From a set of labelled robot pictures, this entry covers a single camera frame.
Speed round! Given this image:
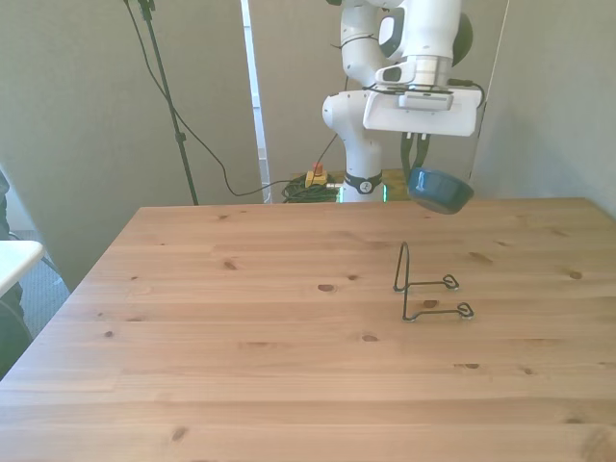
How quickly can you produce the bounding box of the white partition post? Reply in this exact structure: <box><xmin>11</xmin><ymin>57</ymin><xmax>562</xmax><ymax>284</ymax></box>
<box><xmin>240</xmin><ymin>0</ymin><xmax>273</xmax><ymax>205</ymax></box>

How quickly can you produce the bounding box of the white side table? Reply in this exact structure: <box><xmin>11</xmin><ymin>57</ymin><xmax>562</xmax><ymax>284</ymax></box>
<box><xmin>0</xmin><ymin>239</ymin><xmax>46</xmax><ymax>298</ymax></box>

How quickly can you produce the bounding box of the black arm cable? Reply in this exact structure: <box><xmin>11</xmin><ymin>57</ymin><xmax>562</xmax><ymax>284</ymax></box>
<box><xmin>363</xmin><ymin>78</ymin><xmax>486</xmax><ymax>108</ymax></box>

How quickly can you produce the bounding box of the coiled dark cable bundle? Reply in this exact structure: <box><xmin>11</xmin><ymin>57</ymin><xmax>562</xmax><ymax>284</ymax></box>
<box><xmin>281</xmin><ymin>175</ymin><xmax>347</xmax><ymax>205</ymax></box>

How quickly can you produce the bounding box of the black wire bowl rack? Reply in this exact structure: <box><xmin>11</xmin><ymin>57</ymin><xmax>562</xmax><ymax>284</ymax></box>
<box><xmin>393</xmin><ymin>241</ymin><xmax>477</xmax><ymax>323</ymax></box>

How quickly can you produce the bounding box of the yellow emergency stop box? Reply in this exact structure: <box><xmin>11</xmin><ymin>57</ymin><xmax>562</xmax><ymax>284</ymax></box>
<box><xmin>305</xmin><ymin>163</ymin><xmax>329</xmax><ymax>190</ymax></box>

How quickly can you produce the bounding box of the black straight camera pole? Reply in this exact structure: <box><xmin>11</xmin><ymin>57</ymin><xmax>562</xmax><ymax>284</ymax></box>
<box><xmin>122</xmin><ymin>0</ymin><xmax>201</xmax><ymax>207</ymax></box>

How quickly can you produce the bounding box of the blue bowl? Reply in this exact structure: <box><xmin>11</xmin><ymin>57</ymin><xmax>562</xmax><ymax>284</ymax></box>
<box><xmin>406</xmin><ymin>166</ymin><xmax>475</xmax><ymax>217</ymax></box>

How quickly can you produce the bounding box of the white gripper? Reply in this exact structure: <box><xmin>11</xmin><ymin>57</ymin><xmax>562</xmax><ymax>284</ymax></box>
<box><xmin>362</xmin><ymin>89</ymin><xmax>482</xmax><ymax>187</ymax></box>

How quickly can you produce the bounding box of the black camera cable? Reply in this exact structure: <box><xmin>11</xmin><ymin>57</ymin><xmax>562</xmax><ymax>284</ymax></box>
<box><xmin>123</xmin><ymin>0</ymin><xmax>309</xmax><ymax>197</ymax></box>

